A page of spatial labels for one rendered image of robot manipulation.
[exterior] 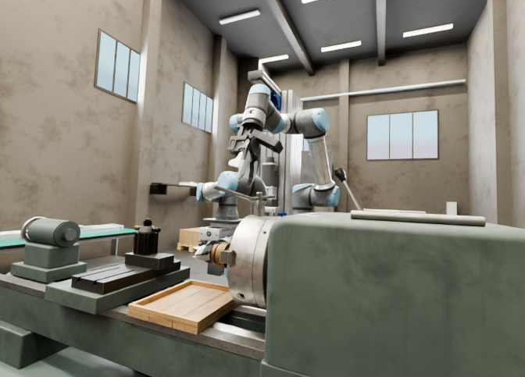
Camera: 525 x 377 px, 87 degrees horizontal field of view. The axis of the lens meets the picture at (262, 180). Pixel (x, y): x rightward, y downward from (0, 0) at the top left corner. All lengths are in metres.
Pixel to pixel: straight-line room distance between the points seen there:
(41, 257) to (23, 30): 4.45
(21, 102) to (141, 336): 4.68
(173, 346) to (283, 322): 0.44
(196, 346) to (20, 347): 0.89
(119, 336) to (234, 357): 0.48
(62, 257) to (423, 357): 1.57
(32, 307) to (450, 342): 1.56
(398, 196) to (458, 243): 9.20
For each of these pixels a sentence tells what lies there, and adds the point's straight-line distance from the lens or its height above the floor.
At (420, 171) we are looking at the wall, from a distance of 10.02.
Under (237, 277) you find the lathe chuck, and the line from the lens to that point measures 0.90.
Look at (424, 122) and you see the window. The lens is 10.29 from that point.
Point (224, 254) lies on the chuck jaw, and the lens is 0.94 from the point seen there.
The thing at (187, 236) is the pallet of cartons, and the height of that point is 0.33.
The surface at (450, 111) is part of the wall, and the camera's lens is 10.50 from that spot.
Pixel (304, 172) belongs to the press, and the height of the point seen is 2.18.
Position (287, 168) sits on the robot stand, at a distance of 1.78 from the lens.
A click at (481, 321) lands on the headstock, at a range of 0.77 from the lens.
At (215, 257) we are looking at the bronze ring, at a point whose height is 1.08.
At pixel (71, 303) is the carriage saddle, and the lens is 1.32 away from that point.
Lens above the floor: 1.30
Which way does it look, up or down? 4 degrees up
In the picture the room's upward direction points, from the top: 2 degrees clockwise
